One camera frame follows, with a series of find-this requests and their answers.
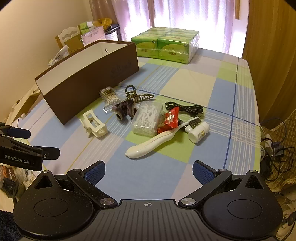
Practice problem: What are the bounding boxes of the leopard print cord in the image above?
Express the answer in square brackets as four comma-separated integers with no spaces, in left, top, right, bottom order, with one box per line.
[120,85,154,103]

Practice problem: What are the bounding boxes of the white plastic package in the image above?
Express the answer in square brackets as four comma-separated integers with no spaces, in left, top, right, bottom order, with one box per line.
[48,45,70,65]

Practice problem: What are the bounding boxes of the brown cardboard box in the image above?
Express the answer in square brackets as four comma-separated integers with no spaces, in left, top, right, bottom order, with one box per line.
[35,40,139,126]

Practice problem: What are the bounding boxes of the checked bed sheet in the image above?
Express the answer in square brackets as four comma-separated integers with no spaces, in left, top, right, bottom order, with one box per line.
[17,47,262,202]

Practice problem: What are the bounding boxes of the white power strip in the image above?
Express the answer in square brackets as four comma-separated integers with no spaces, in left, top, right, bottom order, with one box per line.
[261,133,273,163]

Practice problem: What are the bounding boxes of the pink curtain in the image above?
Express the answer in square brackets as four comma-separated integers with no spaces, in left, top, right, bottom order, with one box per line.
[91,0,248,58]

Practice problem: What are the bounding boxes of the white electric toothbrush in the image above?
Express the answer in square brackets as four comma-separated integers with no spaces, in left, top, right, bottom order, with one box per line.
[125,116,200,159]

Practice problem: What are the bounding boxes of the purple scrunchie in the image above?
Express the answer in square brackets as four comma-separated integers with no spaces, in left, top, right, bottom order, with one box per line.
[112,100,137,121]

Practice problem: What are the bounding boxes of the yellow plastic bag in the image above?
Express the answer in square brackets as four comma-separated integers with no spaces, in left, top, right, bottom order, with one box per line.
[92,18,114,29]

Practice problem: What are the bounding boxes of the orange and black packet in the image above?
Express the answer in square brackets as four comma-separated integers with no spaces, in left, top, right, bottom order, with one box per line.
[0,164,19,197]

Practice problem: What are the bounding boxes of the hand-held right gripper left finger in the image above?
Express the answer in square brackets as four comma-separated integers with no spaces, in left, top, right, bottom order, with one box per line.
[29,161,118,208]

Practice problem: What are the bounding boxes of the cardboard box flaps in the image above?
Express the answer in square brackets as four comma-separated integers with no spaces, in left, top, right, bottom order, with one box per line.
[11,83,44,121]

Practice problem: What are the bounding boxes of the tan cardboard box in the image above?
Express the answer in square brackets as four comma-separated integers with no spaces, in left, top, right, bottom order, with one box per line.
[55,35,84,55]

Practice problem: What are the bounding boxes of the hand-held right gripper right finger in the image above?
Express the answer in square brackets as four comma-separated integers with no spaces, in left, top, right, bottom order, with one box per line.
[178,160,272,208]

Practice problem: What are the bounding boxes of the tangle of black cables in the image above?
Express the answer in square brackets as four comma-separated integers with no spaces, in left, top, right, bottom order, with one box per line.
[261,118,296,181]

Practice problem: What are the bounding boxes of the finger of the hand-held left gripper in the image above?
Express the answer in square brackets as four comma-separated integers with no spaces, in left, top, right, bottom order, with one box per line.
[31,146,61,160]
[0,125,31,140]

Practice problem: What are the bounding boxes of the black cable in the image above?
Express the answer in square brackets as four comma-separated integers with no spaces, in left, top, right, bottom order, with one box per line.
[165,102,204,118]

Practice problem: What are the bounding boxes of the brown wooden panel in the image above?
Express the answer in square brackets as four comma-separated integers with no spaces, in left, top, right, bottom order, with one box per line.
[242,0,296,123]

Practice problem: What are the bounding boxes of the pink paper sheet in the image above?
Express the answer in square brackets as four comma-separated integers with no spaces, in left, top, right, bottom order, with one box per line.
[81,25,105,45]

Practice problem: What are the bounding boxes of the clear glass object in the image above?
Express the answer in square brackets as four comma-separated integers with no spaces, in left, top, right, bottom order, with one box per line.
[275,192,296,241]

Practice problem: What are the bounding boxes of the white pill bottle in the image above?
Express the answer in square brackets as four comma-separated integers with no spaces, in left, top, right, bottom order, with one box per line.
[185,122,210,143]

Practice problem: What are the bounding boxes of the bag of cotton swabs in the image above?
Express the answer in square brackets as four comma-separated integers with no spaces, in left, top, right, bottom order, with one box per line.
[99,86,122,114]

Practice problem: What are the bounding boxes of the green tissue boxes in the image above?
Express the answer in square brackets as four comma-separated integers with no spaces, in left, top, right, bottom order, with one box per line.
[79,21,93,35]

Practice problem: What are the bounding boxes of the white carved chair back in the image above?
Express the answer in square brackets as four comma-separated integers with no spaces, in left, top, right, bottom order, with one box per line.
[57,25,82,49]

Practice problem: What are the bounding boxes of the white hair claw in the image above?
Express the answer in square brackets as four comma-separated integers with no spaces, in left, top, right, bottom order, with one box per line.
[79,111,109,139]

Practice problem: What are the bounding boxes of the clear plastic bag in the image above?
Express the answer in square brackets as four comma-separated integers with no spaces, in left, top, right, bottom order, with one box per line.
[131,102,163,137]

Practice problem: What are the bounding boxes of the green tissue multipack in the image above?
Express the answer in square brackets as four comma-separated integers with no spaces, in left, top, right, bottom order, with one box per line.
[131,27,200,64]

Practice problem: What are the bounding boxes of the red snack packet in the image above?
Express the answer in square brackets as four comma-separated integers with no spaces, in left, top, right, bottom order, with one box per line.
[157,107,179,135]

